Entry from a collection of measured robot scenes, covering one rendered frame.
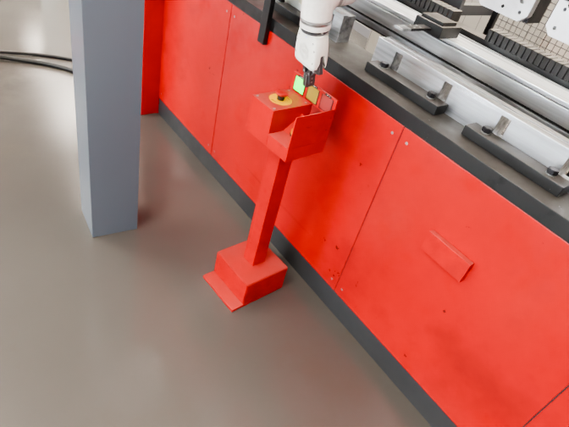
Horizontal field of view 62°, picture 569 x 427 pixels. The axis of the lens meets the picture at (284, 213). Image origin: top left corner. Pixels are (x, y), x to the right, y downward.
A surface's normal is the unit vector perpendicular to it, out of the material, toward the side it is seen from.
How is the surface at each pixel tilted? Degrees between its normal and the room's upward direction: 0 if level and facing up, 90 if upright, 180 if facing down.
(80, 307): 0
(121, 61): 90
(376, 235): 90
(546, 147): 90
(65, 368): 0
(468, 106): 90
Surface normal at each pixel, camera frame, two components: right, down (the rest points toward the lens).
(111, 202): 0.50, 0.63
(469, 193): -0.79, 0.24
